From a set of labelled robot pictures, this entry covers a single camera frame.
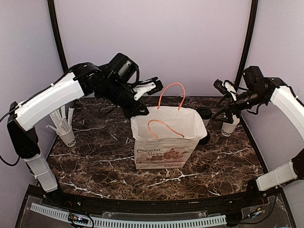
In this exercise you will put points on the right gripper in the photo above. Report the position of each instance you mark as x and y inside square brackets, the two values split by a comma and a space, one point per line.
[232, 105]

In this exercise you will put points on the paper cup holding straws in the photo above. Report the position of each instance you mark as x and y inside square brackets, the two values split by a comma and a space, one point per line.
[68, 138]

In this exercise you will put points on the black frame post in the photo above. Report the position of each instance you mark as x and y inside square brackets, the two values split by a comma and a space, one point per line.
[56, 34]
[248, 38]

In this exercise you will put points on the white paper coffee cup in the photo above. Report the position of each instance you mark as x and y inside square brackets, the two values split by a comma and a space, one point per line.
[228, 128]

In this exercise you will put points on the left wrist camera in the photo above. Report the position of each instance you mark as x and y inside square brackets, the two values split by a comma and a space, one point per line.
[149, 87]

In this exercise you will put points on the bundle of straws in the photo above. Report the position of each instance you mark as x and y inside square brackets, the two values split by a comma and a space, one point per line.
[61, 120]

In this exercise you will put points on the black plastic cup lids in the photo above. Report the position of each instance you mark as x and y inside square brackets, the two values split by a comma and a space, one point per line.
[204, 140]

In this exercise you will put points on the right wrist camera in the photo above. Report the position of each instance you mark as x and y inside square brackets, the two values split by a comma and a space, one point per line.
[226, 88]

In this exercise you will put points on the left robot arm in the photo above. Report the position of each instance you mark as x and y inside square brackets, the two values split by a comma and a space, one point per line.
[80, 80]

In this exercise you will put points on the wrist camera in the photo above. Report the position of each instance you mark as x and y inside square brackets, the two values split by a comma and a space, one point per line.
[226, 88]
[149, 87]

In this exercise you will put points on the single black cup lid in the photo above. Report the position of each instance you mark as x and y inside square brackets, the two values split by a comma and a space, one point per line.
[204, 112]

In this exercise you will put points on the white slotted cable duct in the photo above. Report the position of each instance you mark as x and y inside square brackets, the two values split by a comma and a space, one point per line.
[129, 220]

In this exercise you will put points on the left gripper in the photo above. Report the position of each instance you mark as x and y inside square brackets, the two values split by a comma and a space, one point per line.
[138, 109]

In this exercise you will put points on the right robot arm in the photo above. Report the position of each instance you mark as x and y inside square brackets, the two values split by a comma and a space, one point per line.
[261, 90]

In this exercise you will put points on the right black frame post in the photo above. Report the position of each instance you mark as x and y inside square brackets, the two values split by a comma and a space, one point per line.
[248, 38]

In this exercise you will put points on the left black frame post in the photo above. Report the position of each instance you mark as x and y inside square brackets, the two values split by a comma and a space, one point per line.
[56, 34]

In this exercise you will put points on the white paper takeout bag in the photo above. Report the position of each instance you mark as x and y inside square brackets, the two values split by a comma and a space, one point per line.
[166, 137]

